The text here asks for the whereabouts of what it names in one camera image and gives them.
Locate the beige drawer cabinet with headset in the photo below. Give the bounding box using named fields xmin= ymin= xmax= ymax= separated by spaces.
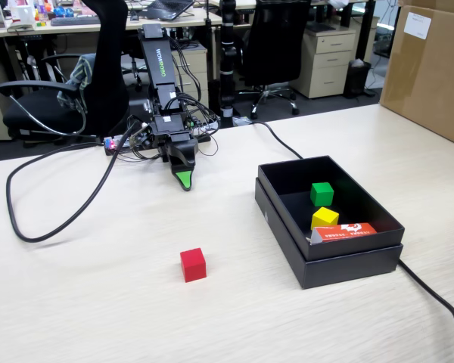
xmin=172 ymin=41 xmax=209 ymax=110

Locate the black open box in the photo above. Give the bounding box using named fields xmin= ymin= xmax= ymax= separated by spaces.
xmin=254 ymin=177 xmax=404 ymax=290

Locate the small wrist camera board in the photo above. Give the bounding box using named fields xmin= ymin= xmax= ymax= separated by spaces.
xmin=128 ymin=126 xmax=154 ymax=150

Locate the yellow wooden cube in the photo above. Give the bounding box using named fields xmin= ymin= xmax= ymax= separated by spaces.
xmin=310 ymin=206 xmax=341 ymax=231

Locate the thin black wire bundle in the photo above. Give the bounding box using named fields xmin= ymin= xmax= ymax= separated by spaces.
xmin=166 ymin=33 xmax=220 ymax=157

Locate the black mesh office chair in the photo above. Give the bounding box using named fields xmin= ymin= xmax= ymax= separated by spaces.
xmin=236 ymin=0 xmax=313 ymax=120

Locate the thick black power cable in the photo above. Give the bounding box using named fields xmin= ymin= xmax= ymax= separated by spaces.
xmin=249 ymin=120 xmax=454 ymax=363

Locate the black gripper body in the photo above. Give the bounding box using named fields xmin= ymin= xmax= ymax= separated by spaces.
xmin=151 ymin=114 xmax=197 ymax=152

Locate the beige office desk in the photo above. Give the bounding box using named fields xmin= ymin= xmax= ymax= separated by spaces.
xmin=0 ymin=7 xmax=224 ymax=39

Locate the white shipping label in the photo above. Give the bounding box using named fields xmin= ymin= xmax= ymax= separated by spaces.
xmin=403 ymin=11 xmax=432 ymax=40

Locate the black keyboard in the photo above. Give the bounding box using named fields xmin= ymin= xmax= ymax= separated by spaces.
xmin=50 ymin=15 xmax=101 ymax=26

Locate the black pole with white bands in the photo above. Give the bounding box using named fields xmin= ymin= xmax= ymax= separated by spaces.
xmin=218 ymin=0 xmax=238 ymax=128

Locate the striped green cloth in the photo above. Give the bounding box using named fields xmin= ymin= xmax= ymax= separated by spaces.
xmin=56 ymin=52 xmax=98 ymax=113

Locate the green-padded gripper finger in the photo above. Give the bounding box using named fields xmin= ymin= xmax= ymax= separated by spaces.
xmin=172 ymin=166 xmax=196 ymax=192

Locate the black cardboard box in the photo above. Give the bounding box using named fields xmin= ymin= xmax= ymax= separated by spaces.
xmin=257 ymin=154 xmax=406 ymax=262

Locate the black laptop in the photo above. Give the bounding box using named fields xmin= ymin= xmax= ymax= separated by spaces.
xmin=141 ymin=0 xmax=196 ymax=22

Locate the thick black camera cable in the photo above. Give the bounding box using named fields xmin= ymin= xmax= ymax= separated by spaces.
xmin=5 ymin=123 xmax=137 ymax=243

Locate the red wooden cube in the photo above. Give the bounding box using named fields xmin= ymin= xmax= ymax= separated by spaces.
xmin=179 ymin=247 xmax=207 ymax=284

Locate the orange and white carton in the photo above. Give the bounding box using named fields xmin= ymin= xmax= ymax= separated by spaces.
xmin=310 ymin=222 xmax=378 ymax=246

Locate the black trash bin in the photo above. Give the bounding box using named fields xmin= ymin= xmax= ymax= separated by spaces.
xmin=343 ymin=59 xmax=372 ymax=99

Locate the black headset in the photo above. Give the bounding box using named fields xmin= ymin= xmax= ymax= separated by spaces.
xmin=173 ymin=37 xmax=200 ymax=52

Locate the controller board with red LED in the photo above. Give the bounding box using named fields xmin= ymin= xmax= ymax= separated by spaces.
xmin=104 ymin=134 xmax=152 ymax=156

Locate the green wooden cube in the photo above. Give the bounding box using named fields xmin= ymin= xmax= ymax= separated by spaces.
xmin=309 ymin=181 xmax=334 ymax=207

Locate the black office chair with armrests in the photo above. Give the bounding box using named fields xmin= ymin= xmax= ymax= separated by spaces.
xmin=0 ymin=0 xmax=132 ymax=147

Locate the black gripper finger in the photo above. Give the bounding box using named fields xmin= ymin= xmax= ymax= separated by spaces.
xmin=166 ymin=138 xmax=198 ymax=169

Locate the large brown cardboard box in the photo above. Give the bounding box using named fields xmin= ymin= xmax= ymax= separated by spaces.
xmin=378 ymin=0 xmax=454 ymax=150

